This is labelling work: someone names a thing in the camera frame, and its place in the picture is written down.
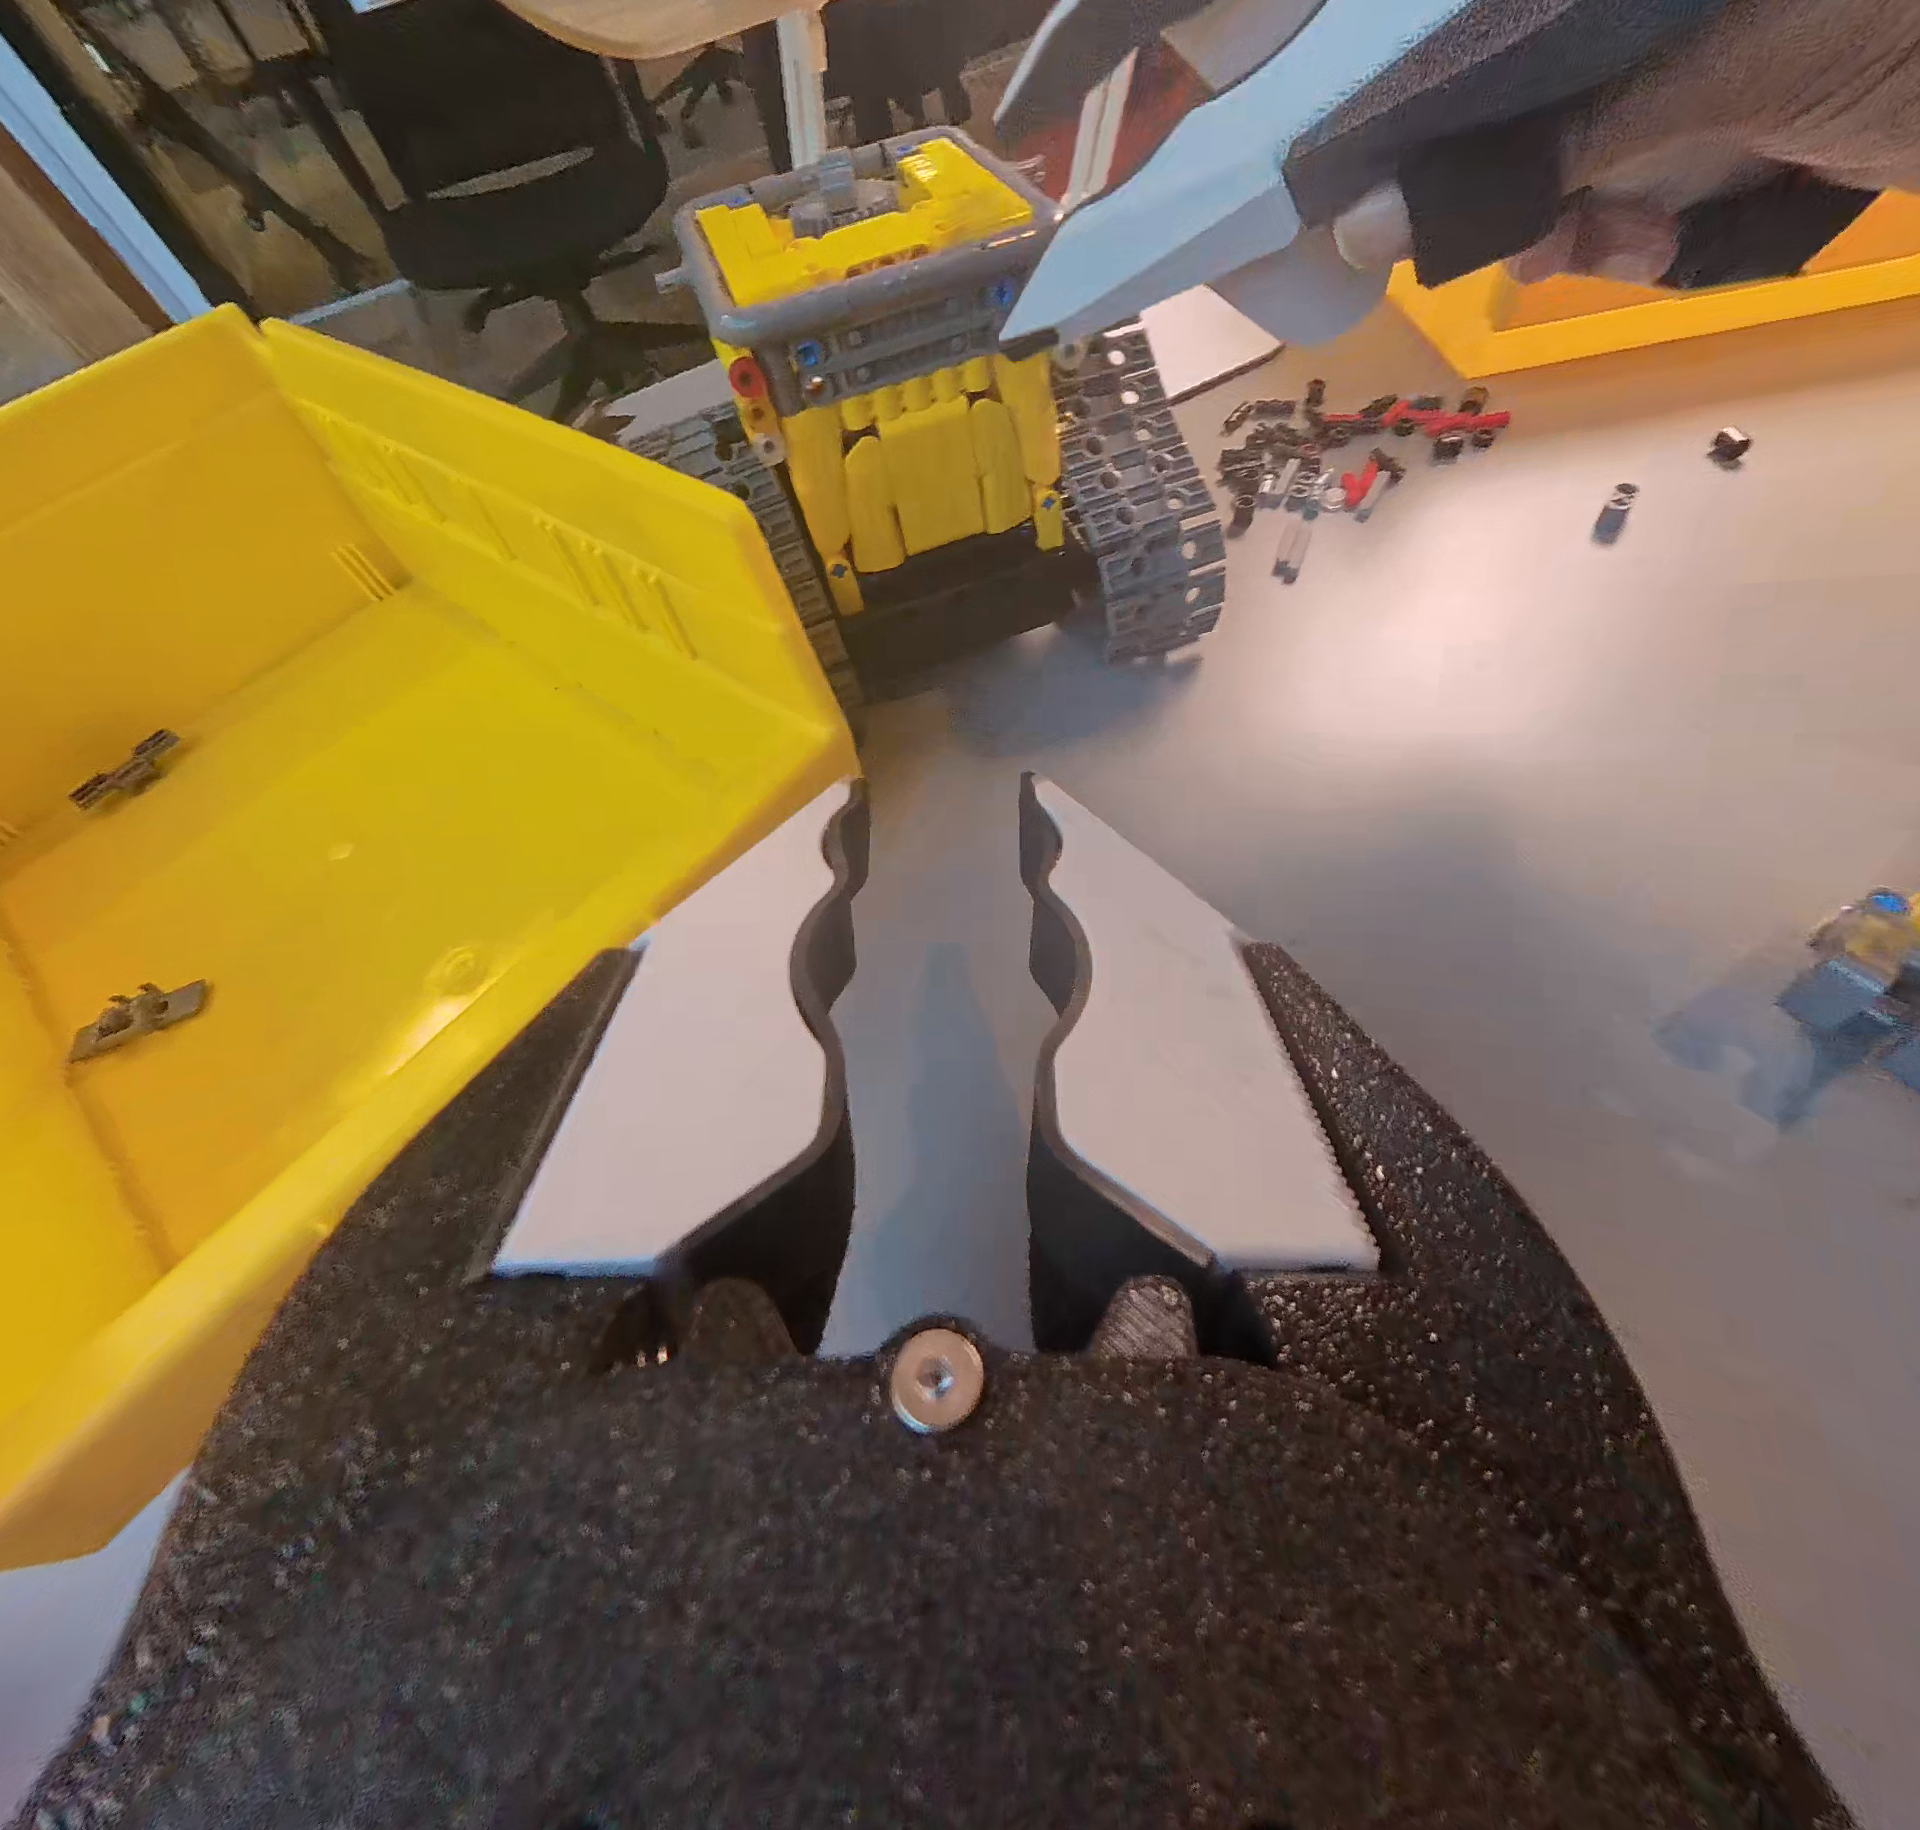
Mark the small grey toy brick connector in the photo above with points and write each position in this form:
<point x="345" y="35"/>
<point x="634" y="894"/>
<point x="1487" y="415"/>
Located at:
<point x="1617" y="510"/>

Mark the tracked toy brick vehicle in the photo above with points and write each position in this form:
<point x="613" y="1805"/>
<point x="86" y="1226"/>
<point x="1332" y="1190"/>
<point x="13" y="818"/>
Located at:
<point x="931" y="480"/>

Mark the pile of black red pins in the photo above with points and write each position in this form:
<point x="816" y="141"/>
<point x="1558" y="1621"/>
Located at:
<point x="1350" y="443"/>

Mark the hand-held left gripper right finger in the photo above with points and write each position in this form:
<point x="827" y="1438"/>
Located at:
<point x="1185" y="1094"/>

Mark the yellow plastic parts bin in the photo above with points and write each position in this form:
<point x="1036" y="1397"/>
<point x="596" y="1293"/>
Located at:
<point x="375" y="841"/>
<point x="1649" y="323"/>

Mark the yellow toy brick cylinder assembly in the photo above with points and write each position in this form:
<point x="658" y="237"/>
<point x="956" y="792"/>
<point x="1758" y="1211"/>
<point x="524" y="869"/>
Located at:
<point x="1874" y="923"/>

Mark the black office chair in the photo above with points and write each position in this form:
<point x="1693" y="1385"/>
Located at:
<point x="496" y="149"/>

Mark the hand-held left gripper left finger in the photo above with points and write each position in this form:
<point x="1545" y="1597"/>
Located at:
<point x="689" y="1094"/>

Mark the person's right hand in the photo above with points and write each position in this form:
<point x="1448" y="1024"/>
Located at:
<point x="1771" y="107"/>

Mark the grey yellow toy brick assembly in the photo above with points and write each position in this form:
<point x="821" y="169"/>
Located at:
<point x="1850" y="1014"/>

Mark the grey toy brick cross connector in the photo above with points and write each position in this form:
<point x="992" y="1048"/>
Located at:
<point x="134" y="1017"/>
<point x="126" y="767"/>

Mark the grey desk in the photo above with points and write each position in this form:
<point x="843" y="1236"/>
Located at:
<point x="1500" y="737"/>

